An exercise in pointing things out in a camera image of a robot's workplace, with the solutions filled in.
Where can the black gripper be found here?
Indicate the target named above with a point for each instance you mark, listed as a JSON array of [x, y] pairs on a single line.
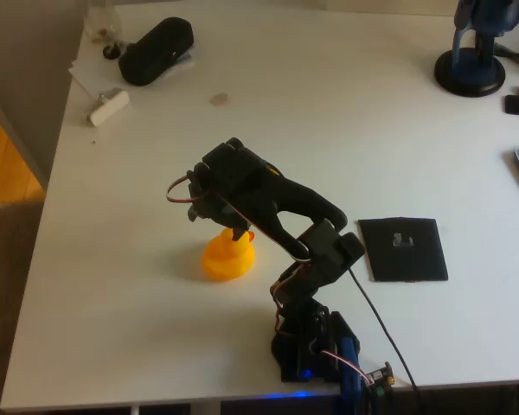
[[226, 214]]

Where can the yellow rubber duck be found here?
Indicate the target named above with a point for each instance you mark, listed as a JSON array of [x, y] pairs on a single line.
[[225, 261]]

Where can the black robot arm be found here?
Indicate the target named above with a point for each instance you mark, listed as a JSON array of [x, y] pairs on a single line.
[[303, 199]]

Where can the black square mat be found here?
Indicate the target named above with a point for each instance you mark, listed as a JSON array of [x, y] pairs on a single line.
[[419, 263]]

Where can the white power bank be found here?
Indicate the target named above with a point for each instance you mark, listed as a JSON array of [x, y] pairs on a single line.
[[110, 108]]

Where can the black oblong zip case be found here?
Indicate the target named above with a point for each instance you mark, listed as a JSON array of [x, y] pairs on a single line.
[[155, 52]]

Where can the white paper sheets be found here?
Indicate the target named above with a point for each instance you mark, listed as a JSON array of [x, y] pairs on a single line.
[[82, 69]]

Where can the blue table clamp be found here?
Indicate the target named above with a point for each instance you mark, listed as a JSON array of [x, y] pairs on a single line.
[[348, 389]]

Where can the small controller board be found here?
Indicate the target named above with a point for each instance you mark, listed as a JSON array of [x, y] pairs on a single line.
[[382, 376]]

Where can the clear cola bottle red label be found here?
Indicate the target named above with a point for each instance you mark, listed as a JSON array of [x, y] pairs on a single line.
[[101, 26]]

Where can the blue microphone on round base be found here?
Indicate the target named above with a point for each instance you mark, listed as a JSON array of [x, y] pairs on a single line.
[[469, 69]]

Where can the camera wrapped in yellow tape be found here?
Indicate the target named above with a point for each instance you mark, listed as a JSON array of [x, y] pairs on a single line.
[[273, 170]]

